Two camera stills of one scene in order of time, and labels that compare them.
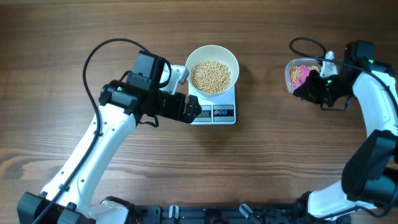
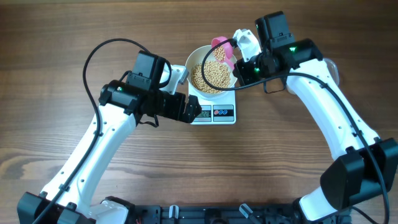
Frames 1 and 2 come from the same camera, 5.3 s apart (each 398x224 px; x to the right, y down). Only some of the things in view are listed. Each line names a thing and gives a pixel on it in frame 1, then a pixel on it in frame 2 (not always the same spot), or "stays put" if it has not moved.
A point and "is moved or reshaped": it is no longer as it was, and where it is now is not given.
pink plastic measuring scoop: x=304 y=69 is moved or reshaped
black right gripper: x=308 y=89 → x=240 y=69
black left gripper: x=176 y=112 stays put
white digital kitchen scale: x=216 y=112 stays put
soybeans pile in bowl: x=211 y=76 stays put
